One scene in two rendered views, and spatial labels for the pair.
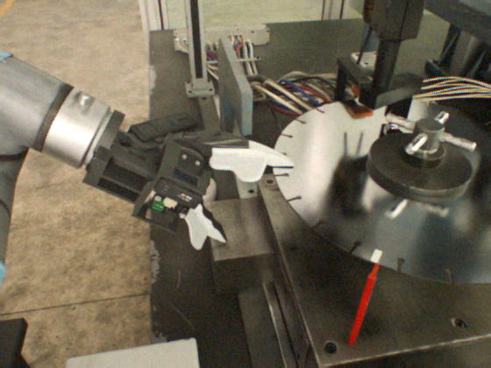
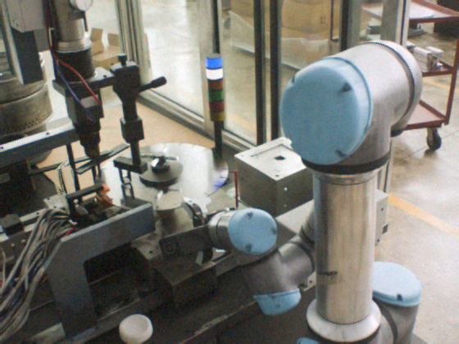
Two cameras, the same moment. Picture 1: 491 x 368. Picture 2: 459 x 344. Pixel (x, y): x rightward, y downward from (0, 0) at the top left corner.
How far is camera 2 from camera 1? 118 cm
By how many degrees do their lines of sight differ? 88
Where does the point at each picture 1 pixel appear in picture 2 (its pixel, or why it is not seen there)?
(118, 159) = not seen: hidden behind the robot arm
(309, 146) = (163, 200)
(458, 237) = (202, 161)
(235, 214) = (175, 269)
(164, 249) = (198, 323)
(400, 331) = (224, 198)
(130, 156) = not seen: hidden behind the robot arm
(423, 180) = (177, 166)
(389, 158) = (165, 174)
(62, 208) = not seen: outside the picture
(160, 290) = (229, 310)
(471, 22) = (37, 147)
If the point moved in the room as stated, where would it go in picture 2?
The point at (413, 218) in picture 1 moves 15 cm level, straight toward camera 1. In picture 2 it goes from (198, 169) to (259, 169)
